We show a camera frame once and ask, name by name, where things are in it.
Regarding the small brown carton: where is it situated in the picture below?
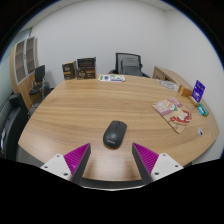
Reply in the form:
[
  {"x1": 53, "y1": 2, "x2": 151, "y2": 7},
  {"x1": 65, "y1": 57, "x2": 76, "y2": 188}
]
[{"x1": 61, "y1": 60, "x2": 78, "y2": 81}]

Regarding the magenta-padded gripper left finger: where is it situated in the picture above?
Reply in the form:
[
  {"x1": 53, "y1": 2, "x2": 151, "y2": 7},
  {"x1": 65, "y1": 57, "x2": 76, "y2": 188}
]
[{"x1": 40, "y1": 143, "x2": 92, "y2": 185}]

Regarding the wooden side desk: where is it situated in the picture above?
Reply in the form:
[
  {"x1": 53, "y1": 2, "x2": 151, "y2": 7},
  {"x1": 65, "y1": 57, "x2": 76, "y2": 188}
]
[{"x1": 152, "y1": 65, "x2": 194, "y2": 89}]

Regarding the small yellow box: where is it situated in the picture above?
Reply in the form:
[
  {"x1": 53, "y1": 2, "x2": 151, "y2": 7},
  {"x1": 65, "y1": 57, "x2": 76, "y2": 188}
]
[{"x1": 188, "y1": 95, "x2": 199, "y2": 107}]

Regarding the orange box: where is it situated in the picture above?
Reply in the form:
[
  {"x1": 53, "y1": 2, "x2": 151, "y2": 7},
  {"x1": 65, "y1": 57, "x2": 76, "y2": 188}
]
[{"x1": 177, "y1": 84, "x2": 194, "y2": 98}]

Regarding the white printed leaflet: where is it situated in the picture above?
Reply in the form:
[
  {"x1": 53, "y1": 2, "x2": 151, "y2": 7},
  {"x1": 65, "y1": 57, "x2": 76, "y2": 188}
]
[{"x1": 97, "y1": 73, "x2": 127, "y2": 83}]

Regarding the black computer mouse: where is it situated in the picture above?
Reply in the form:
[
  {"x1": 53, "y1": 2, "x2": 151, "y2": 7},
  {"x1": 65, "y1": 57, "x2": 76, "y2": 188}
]
[{"x1": 102, "y1": 120, "x2": 128, "y2": 150}]

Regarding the purple standing card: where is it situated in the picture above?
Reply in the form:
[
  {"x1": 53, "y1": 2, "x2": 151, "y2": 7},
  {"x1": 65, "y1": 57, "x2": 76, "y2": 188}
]
[{"x1": 191, "y1": 79, "x2": 206, "y2": 103}]

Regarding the large brown open carton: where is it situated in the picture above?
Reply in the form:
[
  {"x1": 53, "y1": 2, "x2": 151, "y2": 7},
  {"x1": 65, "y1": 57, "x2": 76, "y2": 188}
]
[{"x1": 76, "y1": 56, "x2": 97, "y2": 81}]

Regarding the black visitor chair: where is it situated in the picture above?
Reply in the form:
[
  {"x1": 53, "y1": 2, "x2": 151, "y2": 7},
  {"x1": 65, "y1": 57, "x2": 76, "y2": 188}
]
[{"x1": 28, "y1": 64, "x2": 51, "y2": 98}]

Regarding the small green box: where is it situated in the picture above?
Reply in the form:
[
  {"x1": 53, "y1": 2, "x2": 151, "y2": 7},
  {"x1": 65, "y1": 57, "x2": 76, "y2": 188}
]
[{"x1": 198, "y1": 103, "x2": 210, "y2": 117}]

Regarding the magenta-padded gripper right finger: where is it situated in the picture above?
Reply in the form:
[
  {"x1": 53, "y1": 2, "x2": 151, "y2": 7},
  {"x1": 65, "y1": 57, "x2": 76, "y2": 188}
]
[{"x1": 132, "y1": 142, "x2": 184, "y2": 185}]

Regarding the small blue box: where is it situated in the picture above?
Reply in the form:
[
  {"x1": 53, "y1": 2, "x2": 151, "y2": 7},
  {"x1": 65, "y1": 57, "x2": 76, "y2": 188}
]
[{"x1": 196, "y1": 104, "x2": 205, "y2": 117}]

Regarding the wooden shelf unit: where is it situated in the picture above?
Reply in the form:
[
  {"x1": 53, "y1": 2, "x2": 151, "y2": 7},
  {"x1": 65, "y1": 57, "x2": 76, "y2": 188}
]
[{"x1": 9, "y1": 35, "x2": 43, "y2": 109}]

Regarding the round white patterned disc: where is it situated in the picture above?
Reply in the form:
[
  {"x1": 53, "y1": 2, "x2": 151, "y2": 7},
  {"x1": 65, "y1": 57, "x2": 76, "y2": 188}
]
[{"x1": 158, "y1": 79, "x2": 180, "y2": 92}]

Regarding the black leather armchair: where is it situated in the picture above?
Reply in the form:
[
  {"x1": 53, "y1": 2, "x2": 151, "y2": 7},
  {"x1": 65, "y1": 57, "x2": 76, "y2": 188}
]
[{"x1": 0, "y1": 92, "x2": 30, "y2": 159}]

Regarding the grey mesh office chair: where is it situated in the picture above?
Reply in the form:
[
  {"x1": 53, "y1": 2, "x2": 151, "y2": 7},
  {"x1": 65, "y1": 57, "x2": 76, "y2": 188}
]
[{"x1": 108, "y1": 52, "x2": 151, "y2": 78}]

